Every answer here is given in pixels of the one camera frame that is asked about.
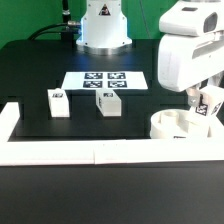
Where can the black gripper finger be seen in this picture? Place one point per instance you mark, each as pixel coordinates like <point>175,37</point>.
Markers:
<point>194,96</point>

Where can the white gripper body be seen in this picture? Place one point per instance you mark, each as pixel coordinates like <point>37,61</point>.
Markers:
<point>192,48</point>

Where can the white round stool seat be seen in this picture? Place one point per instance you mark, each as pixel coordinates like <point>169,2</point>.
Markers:
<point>177,123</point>

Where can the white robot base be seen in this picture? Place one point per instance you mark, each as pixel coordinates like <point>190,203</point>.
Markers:
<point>103,28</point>

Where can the white sheet with tags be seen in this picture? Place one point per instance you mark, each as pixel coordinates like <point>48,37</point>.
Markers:
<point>110,80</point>

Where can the white U-shaped boundary fence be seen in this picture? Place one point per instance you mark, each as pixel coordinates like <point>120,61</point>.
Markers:
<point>98,152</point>

